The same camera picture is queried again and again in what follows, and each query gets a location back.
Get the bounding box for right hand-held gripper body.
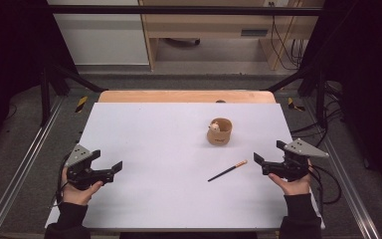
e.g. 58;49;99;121
262;137;330;183

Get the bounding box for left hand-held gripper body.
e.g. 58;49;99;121
64;143;115;191

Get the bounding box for black chopstick with orange end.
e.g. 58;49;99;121
207;159;249;183

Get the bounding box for round wooden chopstick holder cup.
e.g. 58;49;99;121
206;117;234;146

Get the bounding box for person's right hand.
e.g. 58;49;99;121
268;158;313;197

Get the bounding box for person's left hand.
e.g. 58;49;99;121
61;166;104;207

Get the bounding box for yellow black floor tape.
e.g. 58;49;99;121
286;97;306;113
75;96;90;114

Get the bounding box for white table cover sheet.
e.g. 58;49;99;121
44;102;326;232

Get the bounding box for grey desk label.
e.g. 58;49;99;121
240;29;269;38

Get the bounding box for white cabinet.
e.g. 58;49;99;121
46;0;150;67

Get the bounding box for dark curtain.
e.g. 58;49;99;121
298;0;382;204
0;0;78;160

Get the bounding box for light wooden desk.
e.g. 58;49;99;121
138;0;326;72

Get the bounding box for left hand-held gripper cable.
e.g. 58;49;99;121
55;153;72;209

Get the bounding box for hand-held gripper cable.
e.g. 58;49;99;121
308;163;342;205
55;153;72;209

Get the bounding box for black floor cables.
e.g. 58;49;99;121
289;81;345;148

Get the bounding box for right hand-held gripper cable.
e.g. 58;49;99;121
308;163;342;205

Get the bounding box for aluminium floor rail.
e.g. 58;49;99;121
0;96;66;239
302;99;382;239

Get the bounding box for black metal frame stand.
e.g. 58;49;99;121
266;63;328;129
39;64;109;127

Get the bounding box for hanging desk cables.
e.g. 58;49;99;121
268;1;308;71

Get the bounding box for black horizontal frame bar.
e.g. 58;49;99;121
46;4;324;17

